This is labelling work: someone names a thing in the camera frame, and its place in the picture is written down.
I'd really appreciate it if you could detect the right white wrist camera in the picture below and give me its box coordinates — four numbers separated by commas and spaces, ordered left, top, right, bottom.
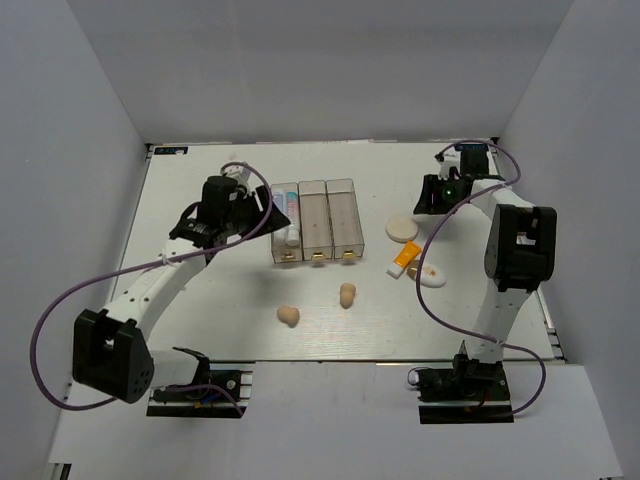
435, 151, 460, 180

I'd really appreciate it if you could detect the white tube pink blue print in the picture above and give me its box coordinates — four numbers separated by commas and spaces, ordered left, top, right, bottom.
285, 191, 301, 247

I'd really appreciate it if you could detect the right clear organizer bin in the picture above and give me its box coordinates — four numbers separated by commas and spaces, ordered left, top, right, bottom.
326, 178, 365, 261

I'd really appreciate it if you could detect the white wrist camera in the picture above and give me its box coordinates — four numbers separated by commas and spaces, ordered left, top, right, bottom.
221, 162, 252, 189
435, 151, 460, 180

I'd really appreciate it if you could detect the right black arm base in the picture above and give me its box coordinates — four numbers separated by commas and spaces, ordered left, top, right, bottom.
408, 354, 514, 425

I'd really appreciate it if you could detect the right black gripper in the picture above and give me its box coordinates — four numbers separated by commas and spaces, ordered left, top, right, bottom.
414, 174, 466, 215

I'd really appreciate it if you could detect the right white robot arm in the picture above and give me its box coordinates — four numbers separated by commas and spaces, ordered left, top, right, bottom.
414, 143, 557, 399

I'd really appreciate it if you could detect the purple cable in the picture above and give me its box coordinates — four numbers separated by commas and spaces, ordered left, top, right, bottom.
407, 139, 549, 419
28, 162, 274, 417

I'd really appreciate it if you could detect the left clear organizer bin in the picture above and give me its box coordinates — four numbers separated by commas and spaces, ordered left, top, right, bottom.
271, 182, 303, 263

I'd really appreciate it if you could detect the middle clear organizer bin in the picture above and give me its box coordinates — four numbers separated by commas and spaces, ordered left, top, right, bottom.
298, 180, 333, 262

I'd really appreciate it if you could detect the beige makeup sponge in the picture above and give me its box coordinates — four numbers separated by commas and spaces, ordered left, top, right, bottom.
339, 283, 356, 309
276, 306, 300, 328

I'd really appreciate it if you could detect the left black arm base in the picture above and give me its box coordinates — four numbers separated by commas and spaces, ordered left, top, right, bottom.
146, 363, 255, 419

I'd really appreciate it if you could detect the right beige makeup sponge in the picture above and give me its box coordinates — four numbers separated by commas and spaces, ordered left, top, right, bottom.
339, 283, 356, 309

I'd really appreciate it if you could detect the round cream powder puff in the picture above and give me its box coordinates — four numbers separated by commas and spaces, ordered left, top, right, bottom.
385, 215, 419, 243

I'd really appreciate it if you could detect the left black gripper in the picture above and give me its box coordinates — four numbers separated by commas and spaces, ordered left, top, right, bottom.
222, 185, 291, 241

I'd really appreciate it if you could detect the left beige makeup sponge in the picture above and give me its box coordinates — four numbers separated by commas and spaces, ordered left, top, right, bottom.
276, 306, 300, 328

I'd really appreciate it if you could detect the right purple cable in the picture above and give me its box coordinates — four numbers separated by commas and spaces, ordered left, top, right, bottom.
407, 139, 549, 419

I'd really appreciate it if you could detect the white oval compact case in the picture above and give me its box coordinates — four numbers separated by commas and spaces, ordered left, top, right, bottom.
407, 260, 447, 289

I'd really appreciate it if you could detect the white tube blue logo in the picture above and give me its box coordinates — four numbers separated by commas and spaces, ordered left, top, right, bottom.
272, 189, 288, 245

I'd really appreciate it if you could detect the clear organizer bin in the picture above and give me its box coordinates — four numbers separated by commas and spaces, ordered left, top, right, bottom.
298, 180, 333, 262
271, 182, 303, 263
326, 178, 365, 261

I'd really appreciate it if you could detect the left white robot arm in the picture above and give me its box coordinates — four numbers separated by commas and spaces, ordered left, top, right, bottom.
72, 162, 290, 404

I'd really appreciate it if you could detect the orange tube white cap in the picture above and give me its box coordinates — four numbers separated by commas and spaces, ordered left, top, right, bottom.
386, 241, 422, 279

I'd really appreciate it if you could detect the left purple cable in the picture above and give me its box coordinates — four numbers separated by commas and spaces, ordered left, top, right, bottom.
28, 162, 274, 417

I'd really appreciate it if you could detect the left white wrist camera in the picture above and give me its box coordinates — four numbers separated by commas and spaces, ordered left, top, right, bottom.
221, 162, 252, 189

